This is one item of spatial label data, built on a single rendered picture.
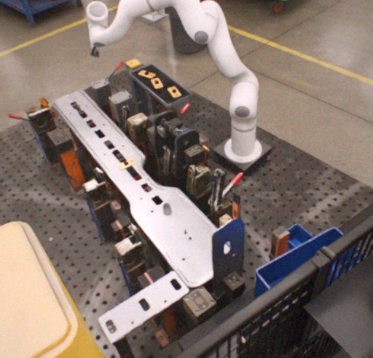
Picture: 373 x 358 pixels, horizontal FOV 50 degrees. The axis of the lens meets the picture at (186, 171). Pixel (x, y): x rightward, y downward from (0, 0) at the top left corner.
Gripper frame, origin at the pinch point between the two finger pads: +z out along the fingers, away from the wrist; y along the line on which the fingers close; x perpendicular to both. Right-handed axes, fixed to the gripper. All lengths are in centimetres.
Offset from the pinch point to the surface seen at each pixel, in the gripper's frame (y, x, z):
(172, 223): -66, -60, -31
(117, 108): -22.1, -18.6, 6.3
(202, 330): -94, -77, -60
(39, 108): -34.5, 17.9, 21.3
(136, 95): -5.1, -22.3, 26.8
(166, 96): -11.9, -38.1, -8.0
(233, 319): -84, -66, -115
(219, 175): -46, -67, -50
